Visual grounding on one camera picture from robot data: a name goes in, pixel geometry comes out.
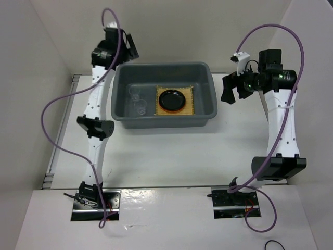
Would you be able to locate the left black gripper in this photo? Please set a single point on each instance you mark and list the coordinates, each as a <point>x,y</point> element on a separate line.
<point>130,53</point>

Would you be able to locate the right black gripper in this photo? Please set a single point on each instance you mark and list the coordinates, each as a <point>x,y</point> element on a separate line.
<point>231,81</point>

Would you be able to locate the clear glass cup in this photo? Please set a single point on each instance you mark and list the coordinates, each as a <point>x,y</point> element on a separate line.
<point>140,107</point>
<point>134,93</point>

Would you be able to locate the square bamboo mat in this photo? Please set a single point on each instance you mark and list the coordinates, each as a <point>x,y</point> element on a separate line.
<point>174,101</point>

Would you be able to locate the black round plate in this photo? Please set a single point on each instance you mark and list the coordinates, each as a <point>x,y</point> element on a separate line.
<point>172,100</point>

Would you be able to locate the orange plastic plate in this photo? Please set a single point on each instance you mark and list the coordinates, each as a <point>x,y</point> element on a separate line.
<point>171,110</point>

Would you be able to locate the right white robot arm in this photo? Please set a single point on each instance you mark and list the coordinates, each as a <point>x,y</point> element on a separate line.
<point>283,159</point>

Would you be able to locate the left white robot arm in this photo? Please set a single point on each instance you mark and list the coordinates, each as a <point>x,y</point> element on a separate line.
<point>94,119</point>

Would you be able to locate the grey plastic bin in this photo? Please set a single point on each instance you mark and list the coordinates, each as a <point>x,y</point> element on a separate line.
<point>147,77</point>

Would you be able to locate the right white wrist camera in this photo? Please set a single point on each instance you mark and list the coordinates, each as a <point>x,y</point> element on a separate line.
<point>240,59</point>

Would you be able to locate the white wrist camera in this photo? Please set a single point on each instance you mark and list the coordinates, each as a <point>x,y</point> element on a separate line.
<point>111,25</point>
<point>240,59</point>

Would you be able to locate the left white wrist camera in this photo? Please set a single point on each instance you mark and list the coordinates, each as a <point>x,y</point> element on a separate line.
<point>111,25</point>

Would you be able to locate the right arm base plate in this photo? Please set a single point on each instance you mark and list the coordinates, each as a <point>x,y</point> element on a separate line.
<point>235,205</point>

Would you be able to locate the aluminium table edge rail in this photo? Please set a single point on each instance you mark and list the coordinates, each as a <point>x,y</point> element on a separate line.
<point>49,175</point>

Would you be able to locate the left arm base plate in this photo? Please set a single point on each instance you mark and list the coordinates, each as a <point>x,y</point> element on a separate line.
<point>85,210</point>

